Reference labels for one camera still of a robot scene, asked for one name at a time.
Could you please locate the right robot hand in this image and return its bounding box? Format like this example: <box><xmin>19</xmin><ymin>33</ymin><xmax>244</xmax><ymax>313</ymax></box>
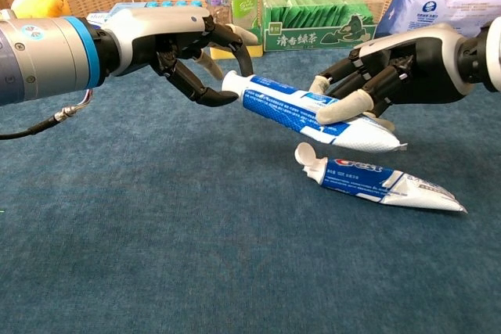
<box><xmin>308</xmin><ymin>23</ymin><xmax>473</xmax><ymax>131</ymax></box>

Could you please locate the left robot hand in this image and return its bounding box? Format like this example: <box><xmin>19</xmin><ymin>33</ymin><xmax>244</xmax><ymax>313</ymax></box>
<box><xmin>88</xmin><ymin>7</ymin><xmax>259</xmax><ymax>108</ymax></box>

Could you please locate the blue white Crest toothpaste tube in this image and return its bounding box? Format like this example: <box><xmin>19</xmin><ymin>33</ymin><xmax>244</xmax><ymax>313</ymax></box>
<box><xmin>221</xmin><ymin>70</ymin><xmax>408</xmax><ymax>154</ymax></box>
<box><xmin>294</xmin><ymin>142</ymin><xmax>469</xmax><ymax>214</ymax></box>

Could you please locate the blue toothpaste carton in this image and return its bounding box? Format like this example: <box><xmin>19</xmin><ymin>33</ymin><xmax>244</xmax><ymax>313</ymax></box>
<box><xmin>86</xmin><ymin>12</ymin><xmax>114</xmax><ymax>24</ymax></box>

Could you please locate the light blue building block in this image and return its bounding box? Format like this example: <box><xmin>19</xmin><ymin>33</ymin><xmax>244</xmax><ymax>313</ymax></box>
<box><xmin>145</xmin><ymin>0</ymin><xmax>204</xmax><ymax>9</ymax></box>

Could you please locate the light blue paper box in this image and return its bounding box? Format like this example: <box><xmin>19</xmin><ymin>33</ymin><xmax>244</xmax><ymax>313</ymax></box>
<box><xmin>109</xmin><ymin>2</ymin><xmax>148</xmax><ymax>14</ymax></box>

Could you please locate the white blue tissue pack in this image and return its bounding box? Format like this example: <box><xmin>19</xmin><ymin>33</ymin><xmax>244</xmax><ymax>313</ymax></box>
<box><xmin>377</xmin><ymin>0</ymin><xmax>501</xmax><ymax>40</ymax></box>

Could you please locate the green yellow sponge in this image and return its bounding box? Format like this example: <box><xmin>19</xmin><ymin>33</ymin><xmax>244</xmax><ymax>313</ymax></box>
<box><xmin>209</xmin><ymin>27</ymin><xmax>264</xmax><ymax>59</ymax></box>

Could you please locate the green tea bag box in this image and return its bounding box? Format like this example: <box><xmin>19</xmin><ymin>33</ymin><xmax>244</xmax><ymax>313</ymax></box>
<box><xmin>261</xmin><ymin>0</ymin><xmax>384</xmax><ymax>52</ymax></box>

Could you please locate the yellow plush chick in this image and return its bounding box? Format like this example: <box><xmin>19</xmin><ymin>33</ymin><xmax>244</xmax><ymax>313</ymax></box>
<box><xmin>10</xmin><ymin>0</ymin><xmax>72</xmax><ymax>19</ymax></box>

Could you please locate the blue table cloth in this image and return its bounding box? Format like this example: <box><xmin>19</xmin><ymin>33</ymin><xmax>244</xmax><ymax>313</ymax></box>
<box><xmin>0</xmin><ymin>32</ymin><xmax>501</xmax><ymax>334</ymax></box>

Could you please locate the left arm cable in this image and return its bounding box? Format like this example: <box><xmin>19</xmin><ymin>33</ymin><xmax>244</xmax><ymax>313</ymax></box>
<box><xmin>0</xmin><ymin>89</ymin><xmax>94</xmax><ymax>140</ymax></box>

